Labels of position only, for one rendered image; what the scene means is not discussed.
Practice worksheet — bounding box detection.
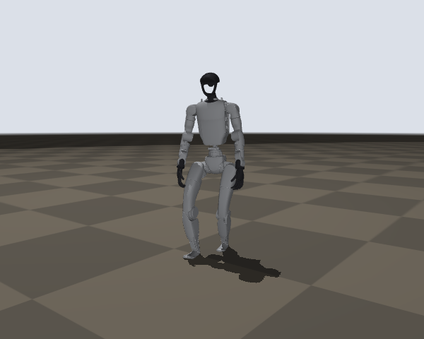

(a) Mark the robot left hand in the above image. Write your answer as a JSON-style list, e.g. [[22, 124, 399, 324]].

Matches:
[[231, 160, 245, 190]]

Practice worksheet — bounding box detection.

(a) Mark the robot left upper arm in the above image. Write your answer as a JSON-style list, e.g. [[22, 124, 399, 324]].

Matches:
[[224, 102, 242, 141]]

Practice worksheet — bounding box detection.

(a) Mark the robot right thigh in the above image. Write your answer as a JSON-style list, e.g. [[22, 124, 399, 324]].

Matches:
[[183, 161, 207, 220]]

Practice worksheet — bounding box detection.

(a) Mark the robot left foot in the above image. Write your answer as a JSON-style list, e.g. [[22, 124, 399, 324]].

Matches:
[[216, 244, 229, 251]]

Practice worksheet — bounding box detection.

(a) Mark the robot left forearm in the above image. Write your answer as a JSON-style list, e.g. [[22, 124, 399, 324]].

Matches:
[[234, 130, 245, 167]]

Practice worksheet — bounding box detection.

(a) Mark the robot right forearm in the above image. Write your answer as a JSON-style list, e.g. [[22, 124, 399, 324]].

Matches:
[[177, 133, 190, 165]]

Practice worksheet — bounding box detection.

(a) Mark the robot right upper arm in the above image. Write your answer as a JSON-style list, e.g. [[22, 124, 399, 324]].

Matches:
[[183, 104, 197, 142]]

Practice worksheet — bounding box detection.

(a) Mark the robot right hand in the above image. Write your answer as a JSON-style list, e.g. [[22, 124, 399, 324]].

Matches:
[[177, 159, 185, 188]]

